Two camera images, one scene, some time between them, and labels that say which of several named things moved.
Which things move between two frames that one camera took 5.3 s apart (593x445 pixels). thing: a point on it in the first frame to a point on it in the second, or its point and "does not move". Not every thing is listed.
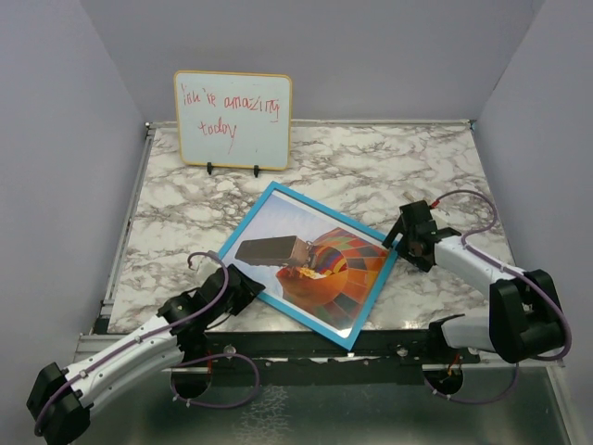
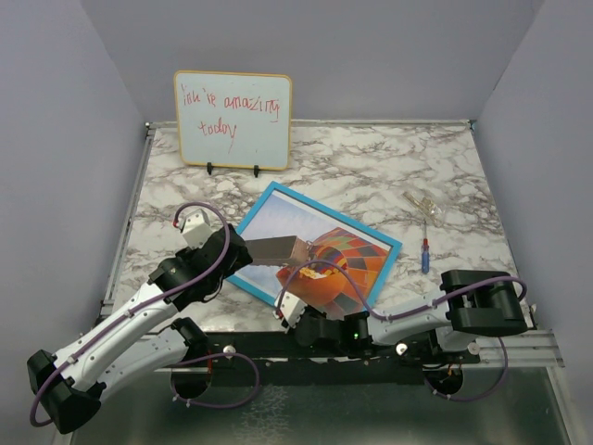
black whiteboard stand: [209, 169] does not move
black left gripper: [246, 291] to [243, 260]
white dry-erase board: [234, 120] does not move
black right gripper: [418, 260] to [310, 310]
